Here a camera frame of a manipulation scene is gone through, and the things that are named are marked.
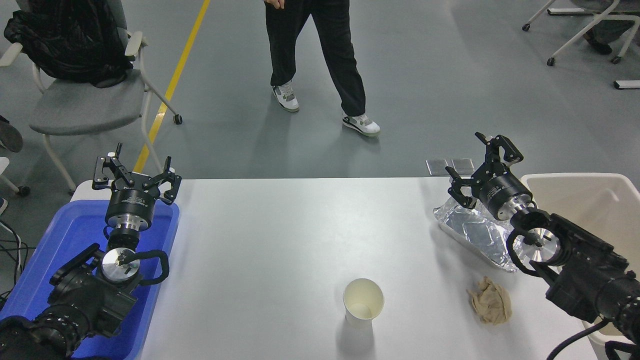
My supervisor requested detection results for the large pale plastic bin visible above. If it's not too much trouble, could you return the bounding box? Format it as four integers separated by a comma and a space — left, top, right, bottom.
520, 172, 640, 360

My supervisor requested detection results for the white wheeled chair frame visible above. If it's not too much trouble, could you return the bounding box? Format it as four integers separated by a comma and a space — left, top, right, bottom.
521, 0, 640, 67

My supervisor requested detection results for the blue plastic tray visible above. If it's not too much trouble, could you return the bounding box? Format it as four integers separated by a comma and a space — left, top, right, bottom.
0, 200, 180, 360

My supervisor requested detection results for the black floor cable bundle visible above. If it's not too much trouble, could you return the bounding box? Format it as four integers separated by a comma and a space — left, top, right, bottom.
0, 220, 36, 301

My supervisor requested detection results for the grey chair white frame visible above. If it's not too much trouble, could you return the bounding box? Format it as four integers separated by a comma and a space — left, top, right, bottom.
0, 0, 183, 196

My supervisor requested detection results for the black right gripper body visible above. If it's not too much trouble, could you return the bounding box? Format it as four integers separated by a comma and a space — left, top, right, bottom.
472, 170, 532, 220

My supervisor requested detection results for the black jacket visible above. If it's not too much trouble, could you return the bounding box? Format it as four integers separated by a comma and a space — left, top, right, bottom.
4, 0, 135, 88

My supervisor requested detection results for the black shoe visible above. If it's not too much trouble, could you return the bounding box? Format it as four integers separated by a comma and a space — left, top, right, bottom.
582, 30, 613, 56

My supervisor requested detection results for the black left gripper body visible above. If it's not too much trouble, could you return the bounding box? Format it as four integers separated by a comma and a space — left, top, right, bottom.
105, 172, 160, 222

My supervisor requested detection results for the crumpled tan paper ball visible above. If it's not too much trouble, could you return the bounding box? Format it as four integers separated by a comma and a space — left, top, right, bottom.
467, 276, 513, 326

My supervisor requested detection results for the white paper cup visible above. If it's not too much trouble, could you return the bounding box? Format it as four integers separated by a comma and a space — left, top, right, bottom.
343, 278, 385, 330

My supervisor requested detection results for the silver foil tray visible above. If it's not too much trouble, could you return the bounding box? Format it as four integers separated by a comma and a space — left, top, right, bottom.
432, 195, 531, 273

